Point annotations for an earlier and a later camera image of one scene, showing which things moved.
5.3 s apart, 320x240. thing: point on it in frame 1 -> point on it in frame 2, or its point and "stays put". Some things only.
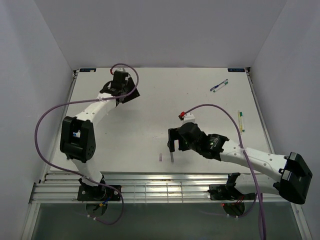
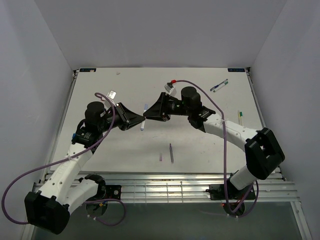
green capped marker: [222, 85] stays put
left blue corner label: [88, 70] stays put
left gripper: [133, 95] -> [133, 118]
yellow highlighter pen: [241, 122] stays put
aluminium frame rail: [139, 188] stays put
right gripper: [174, 135] -> [158, 113]
